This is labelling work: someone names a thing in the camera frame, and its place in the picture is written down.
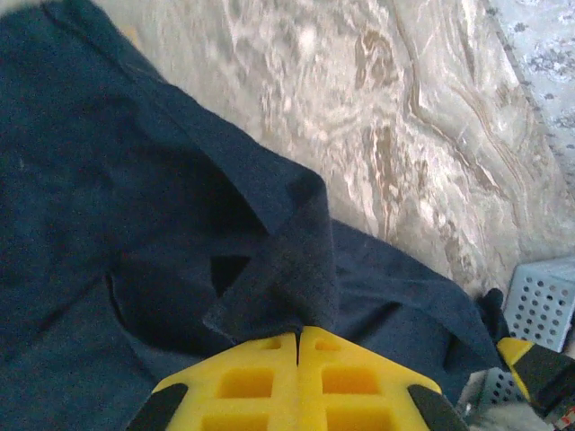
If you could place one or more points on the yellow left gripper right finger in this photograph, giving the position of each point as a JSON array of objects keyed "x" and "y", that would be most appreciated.
[{"x": 350, "y": 386}]

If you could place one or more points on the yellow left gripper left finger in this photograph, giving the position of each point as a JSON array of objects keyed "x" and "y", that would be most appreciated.
[{"x": 251, "y": 386}]

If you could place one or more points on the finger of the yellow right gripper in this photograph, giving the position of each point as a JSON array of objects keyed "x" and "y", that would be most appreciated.
[{"x": 545, "y": 377}]

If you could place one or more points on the navy blue garment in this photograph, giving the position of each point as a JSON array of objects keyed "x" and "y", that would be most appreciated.
[{"x": 135, "y": 179}]

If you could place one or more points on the light blue plastic basket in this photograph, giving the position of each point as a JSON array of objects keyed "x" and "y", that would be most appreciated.
[{"x": 543, "y": 305}]

